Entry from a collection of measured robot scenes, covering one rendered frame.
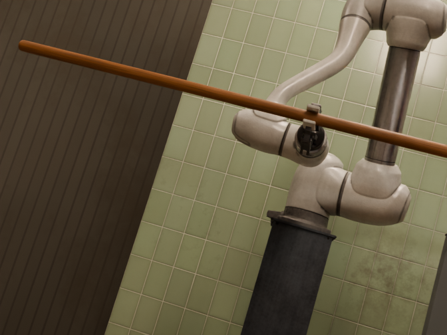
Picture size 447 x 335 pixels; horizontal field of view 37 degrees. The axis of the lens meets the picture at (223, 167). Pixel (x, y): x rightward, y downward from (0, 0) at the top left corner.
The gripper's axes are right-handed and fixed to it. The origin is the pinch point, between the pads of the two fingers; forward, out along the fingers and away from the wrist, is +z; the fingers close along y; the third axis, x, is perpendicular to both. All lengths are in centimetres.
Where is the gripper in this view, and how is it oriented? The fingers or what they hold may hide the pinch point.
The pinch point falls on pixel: (310, 117)
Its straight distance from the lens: 162.7
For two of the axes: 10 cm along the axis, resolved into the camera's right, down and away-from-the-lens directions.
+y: -2.9, 9.4, -1.5
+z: -1.2, -2.0, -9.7
